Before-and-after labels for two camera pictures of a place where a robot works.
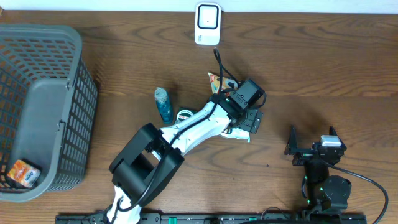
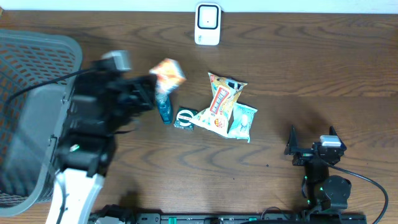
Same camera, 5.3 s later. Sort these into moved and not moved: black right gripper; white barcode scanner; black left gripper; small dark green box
Moved: black left gripper
Not moved: black right gripper; white barcode scanner; small dark green box
